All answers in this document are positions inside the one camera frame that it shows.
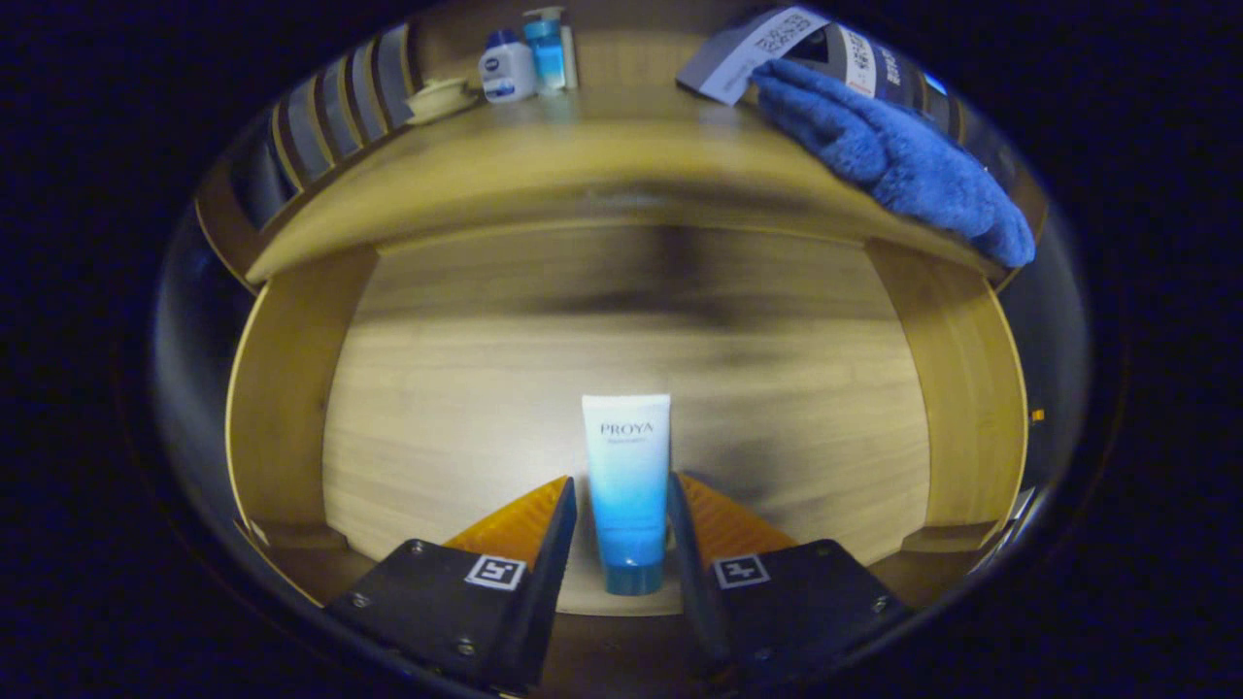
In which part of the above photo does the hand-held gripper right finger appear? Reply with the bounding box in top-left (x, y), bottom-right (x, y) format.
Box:
top-left (665, 473), bottom-right (914, 685)

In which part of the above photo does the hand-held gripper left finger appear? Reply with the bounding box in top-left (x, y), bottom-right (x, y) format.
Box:
top-left (323, 476), bottom-right (579, 695)

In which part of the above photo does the white and blue cosmetic tube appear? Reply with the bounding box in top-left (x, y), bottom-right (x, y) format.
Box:
top-left (581, 393), bottom-right (673, 596)

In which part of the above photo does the blue folded towel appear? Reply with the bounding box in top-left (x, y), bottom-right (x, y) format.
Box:
top-left (753, 58), bottom-right (1037, 270)

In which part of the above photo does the small beige lidded teacup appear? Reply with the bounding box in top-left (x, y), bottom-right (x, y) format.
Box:
top-left (405, 76), bottom-right (484, 125)

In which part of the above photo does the white bottle with blue cap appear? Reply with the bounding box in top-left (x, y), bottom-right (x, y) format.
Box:
top-left (479, 29), bottom-right (537, 104)

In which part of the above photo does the grey leaning book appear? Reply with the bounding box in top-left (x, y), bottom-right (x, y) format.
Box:
top-left (677, 8), bottom-right (832, 106)

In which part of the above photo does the blue pump bottle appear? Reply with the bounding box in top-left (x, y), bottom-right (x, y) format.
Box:
top-left (522, 8), bottom-right (580, 95)

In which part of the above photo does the dark blue book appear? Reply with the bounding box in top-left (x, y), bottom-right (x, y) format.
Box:
top-left (874, 44), bottom-right (948, 117)

